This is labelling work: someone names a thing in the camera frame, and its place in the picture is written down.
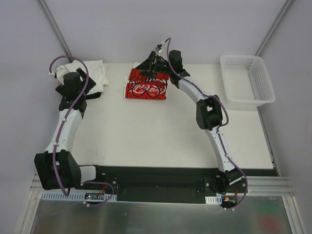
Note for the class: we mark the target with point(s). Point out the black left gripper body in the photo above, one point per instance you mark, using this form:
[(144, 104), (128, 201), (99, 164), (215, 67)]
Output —
[(89, 83)]

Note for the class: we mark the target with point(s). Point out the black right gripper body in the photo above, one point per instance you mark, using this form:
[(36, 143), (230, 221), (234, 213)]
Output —
[(151, 64)]

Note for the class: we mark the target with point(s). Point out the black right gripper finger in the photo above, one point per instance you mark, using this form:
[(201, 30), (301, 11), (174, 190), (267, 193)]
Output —
[(148, 73), (148, 64)]

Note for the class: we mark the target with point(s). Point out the white t shirt red print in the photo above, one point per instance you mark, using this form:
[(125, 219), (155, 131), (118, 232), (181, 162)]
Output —
[(139, 87)]

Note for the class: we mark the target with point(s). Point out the black t shirt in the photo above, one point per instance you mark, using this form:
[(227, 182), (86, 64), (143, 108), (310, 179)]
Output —
[(93, 96)]

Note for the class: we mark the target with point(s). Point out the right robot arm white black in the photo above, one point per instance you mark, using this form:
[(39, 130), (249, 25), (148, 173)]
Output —
[(209, 109)]

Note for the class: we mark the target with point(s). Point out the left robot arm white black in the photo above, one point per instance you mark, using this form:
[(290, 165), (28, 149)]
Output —
[(56, 167)]

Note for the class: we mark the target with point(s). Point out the white plastic basket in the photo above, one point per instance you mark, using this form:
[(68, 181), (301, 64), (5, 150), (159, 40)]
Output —
[(246, 81)]

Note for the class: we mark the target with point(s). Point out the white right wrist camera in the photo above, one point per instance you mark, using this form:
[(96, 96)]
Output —
[(159, 49)]

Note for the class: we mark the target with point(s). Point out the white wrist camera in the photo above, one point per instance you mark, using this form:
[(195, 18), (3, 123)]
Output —
[(59, 73), (159, 49)]

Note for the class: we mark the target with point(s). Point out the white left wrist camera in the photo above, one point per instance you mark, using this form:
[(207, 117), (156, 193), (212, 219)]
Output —
[(59, 73)]

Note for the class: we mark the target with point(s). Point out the aluminium frame post left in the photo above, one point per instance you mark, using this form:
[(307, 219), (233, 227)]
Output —
[(54, 26)]

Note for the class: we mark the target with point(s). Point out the aluminium frame post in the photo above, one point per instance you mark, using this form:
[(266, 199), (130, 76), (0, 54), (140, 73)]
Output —
[(286, 7), (54, 26)]

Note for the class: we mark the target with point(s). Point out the aluminium side rail right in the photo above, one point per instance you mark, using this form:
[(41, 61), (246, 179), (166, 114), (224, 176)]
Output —
[(267, 140)]

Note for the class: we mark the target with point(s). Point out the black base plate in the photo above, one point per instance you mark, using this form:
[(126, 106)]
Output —
[(169, 185)]

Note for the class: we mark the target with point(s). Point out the aluminium frame post right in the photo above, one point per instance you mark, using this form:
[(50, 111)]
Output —
[(286, 7)]

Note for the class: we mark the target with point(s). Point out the white slotted cable duct left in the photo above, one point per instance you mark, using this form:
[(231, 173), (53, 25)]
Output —
[(77, 196)]

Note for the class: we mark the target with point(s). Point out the white slotted cable duct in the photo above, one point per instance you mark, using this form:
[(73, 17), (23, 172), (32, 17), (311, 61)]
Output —
[(77, 196), (220, 199)]

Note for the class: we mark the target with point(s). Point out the white slotted cable duct right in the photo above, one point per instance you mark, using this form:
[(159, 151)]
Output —
[(220, 199)]

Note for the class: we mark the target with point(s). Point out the aluminium front rail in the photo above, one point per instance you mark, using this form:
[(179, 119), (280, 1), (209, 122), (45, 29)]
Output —
[(269, 186)]

